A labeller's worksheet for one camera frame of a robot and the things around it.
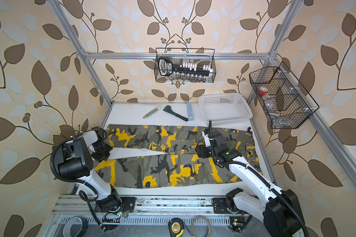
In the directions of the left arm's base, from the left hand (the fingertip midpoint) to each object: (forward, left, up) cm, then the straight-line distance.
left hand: (107, 156), depth 91 cm
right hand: (+1, -58, +11) cm, 59 cm away
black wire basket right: (+17, -99, +35) cm, 106 cm away
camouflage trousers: (-5, -46, +1) cm, 46 cm away
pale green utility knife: (+38, -21, -1) cm, 44 cm away
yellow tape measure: (-34, -45, +3) cm, 57 cm away
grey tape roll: (-37, +4, +3) cm, 37 cm away
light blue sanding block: (+37, -51, +3) cm, 63 cm away
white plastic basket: (+41, -78, +1) cm, 88 cm away
